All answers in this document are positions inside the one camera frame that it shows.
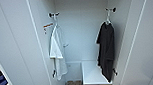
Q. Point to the black t-shirt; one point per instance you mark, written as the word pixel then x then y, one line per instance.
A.
pixel 106 51

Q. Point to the white hanger with black shirt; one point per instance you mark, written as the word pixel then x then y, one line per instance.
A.
pixel 108 17

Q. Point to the small black low hook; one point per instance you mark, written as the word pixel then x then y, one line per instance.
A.
pixel 54 73
pixel 115 71

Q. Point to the white t-shirt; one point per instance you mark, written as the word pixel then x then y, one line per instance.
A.
pixel 58 51

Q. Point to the white wardrobe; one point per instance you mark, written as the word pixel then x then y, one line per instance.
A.
pixel 82 38

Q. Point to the white wardrobe door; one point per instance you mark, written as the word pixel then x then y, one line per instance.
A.
pixel 144 49
pixel 14 41

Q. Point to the orange white warning label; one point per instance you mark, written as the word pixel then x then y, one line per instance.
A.
pixel 47 27

